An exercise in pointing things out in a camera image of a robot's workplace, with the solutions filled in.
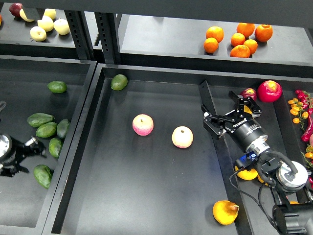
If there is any long green avocado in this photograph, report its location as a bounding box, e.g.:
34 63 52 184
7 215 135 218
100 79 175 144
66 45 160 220
27 113 54 127

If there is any green avocado lower cluster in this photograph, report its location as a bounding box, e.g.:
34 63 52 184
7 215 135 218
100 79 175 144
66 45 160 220
48 138 63 158

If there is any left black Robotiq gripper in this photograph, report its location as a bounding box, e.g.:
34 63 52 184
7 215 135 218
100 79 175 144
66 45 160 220
0 134 46 177

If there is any orange front bottom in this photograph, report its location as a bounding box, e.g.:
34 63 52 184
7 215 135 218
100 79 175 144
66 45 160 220
230 45 250 58

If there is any black shelf upright left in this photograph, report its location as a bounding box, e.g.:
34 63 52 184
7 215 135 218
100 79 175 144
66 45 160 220
64 10 90 60

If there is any pale yellow pink apple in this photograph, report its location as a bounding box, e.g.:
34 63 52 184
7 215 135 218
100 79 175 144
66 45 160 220
172 126 194 148

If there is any black left tray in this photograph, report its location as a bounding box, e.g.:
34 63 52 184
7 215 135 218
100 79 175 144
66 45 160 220
0 55 96 235

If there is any orange right lower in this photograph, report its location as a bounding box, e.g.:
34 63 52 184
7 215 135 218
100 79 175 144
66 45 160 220
244 39 258 55

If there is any red chili pepper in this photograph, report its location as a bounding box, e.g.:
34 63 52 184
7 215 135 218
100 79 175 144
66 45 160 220
301 115 313 142

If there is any cherry tomato vine bunch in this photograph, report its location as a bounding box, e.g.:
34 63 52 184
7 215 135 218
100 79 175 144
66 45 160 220
288 90 313 126

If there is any black right tray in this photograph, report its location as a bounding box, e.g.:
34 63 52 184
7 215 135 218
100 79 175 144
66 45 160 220
198 73 313 235

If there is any black tray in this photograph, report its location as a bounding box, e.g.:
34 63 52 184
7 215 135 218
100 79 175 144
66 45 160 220
43 64 253 235
0 55 96 235
198 73 313 235

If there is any black centre tray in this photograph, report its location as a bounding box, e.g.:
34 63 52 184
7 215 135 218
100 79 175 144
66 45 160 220
43 64 253 235

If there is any orange top right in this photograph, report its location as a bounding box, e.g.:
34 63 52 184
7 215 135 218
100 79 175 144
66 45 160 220
254 24 273 42

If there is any orange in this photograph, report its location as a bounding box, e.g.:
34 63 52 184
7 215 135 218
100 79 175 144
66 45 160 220
244 39 258 55
237 23 255 38
203 37 219 53
230 45 250 58
254 24 273 42
206 26 224 43

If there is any pink red apple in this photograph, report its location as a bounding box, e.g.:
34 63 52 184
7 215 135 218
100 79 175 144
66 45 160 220
132 114 154 136

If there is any pale yellow pear behind tag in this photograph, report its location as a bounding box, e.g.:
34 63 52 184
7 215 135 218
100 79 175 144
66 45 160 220
20 9 35 22

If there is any orange top left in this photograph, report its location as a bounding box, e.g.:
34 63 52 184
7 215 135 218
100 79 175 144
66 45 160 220
206 26 224 43

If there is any orange lower left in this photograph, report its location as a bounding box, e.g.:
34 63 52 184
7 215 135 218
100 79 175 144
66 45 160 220
203 37 219 53

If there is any orange top middle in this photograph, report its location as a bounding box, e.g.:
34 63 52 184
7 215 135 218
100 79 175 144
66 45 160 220
237 23 255 38

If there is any light green avocado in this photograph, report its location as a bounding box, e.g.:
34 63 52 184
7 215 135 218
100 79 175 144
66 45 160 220
36 122 57 138

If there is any orange centre small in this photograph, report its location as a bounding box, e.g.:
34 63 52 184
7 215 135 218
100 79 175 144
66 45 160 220
230 33 246 47

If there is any large red apple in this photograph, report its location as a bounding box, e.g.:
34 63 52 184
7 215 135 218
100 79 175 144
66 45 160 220
257 80 282 102

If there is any pale yellow pear front left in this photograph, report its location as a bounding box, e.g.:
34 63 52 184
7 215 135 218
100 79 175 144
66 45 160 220
30 26 47 42

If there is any pale yellow pear right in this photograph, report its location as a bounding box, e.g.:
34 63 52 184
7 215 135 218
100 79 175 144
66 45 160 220
54 19 70 35

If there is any dark green avocado upright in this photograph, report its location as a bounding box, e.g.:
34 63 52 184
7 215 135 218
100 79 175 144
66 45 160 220
56 119 70 139

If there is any pale yellow pear middle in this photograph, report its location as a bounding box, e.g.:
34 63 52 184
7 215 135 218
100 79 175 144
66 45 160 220
37 15 54 32

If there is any green avocado centre tray corner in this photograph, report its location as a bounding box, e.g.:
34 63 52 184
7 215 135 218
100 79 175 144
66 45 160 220
111 74 128 91

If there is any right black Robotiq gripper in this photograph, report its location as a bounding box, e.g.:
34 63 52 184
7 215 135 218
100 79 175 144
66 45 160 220
201 91 268 153

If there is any green avocado top left tray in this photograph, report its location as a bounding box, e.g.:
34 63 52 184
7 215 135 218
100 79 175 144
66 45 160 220
47 80 67 94

